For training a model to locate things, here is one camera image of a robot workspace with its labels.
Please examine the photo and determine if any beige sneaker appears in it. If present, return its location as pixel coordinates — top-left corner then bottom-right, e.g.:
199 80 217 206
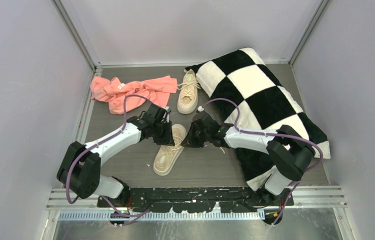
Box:
177 69 201 115
153 124 187 176

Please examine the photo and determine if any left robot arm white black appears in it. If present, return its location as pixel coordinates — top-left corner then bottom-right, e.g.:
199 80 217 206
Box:
56 104 175 207

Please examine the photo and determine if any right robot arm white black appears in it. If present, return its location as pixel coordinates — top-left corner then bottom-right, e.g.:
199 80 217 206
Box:
181 111 315 206

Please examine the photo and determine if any pink cloth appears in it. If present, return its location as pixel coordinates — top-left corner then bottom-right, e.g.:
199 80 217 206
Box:
90 75 178 115

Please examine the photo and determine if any black white checkered pillow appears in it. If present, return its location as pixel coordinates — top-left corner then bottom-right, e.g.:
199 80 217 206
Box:
184 46 332 192

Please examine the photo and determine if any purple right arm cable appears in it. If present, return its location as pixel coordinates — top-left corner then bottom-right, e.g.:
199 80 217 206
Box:
198 97 324 226

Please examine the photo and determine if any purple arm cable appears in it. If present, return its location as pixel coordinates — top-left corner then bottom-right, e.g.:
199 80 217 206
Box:
65 94 172 227
198 97 324 226

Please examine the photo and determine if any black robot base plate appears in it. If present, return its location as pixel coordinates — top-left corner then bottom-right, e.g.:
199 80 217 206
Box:
97 186 294 214

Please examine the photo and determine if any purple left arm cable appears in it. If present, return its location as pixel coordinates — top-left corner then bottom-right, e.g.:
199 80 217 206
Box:
65 94 172 227

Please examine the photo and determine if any aluminium front rail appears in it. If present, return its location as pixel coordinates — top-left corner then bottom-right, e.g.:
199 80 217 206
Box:
46 186 348 222

